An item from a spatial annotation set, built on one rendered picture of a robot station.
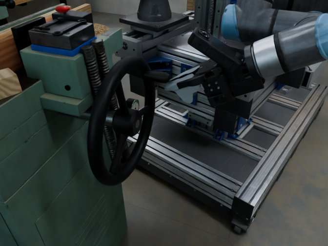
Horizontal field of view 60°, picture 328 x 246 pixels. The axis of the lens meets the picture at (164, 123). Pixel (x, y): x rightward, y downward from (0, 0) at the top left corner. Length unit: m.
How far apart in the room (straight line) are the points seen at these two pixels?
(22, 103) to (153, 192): 1.05
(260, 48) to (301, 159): 1.40
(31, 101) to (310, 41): 0.54
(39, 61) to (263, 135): 1.28
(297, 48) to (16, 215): 0.65
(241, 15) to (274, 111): 1.27
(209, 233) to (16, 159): 0.99
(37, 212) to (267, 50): 0.62
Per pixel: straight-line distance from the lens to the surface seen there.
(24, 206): 0.73
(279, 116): 1.83
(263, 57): 0.55
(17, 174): 0.67
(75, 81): 0.60
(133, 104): 0.94
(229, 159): 1.45
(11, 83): 0.62
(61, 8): 0.68
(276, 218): 1.55
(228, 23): 0.66
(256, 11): 0.65
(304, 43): 0.55
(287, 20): 0.65
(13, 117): 0.62
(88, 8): 1.06
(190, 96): 0.63
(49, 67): 0.63
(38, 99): 0.66
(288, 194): 1.67
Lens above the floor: 1.18
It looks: 36 degrees down
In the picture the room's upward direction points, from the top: straight up
